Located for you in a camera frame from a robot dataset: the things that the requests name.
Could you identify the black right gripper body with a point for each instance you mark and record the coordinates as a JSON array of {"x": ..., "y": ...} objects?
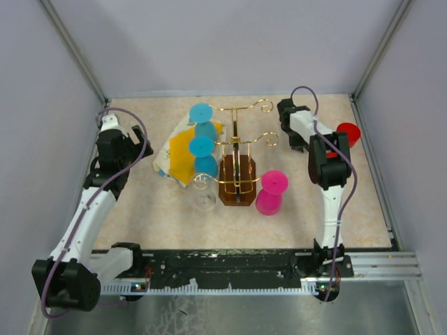
[{"x": 296, "y": 141}]

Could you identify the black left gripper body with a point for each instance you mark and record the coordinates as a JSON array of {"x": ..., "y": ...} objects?
[{"x": 133, "y": 150}]

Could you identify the red wine glass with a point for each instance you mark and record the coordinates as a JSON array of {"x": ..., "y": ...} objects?
[{"x": 351, "y": 132}]

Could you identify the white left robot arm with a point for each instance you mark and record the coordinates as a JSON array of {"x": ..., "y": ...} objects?
[{"x": 69, "y": 279}]

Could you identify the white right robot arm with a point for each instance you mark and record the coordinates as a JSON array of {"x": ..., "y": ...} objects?
[{"x": 328, "y": 168}]

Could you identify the blue rear wine glass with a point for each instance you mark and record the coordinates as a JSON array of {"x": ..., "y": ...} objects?
[{"x": 200, "y": 114}]

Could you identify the blue wine glass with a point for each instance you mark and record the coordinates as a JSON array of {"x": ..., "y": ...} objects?
[
  {"x": 202, "y": 147},
  {"x": 200, "y": 114}
]

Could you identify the blue front wine glass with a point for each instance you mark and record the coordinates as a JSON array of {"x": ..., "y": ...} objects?
[{"x": 202, "y": 147}]

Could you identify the magenta wine glass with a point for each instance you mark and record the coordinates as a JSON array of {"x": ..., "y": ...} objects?
[{"x": 269, "y": 200}]

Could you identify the clear left wine glass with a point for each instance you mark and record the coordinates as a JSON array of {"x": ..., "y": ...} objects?
[{"x": 202, "y": 187}]

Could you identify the yellow white patterned cloth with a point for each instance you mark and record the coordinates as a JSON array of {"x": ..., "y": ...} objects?
[{"x": 174, "y": 160}]

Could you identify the gold wire wine glass rack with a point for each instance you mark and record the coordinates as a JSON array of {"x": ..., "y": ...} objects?
[{"x": 237, "y": 169}]

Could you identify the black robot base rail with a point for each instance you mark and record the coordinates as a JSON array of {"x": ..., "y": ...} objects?
[{"x": 283, "y": 271}]

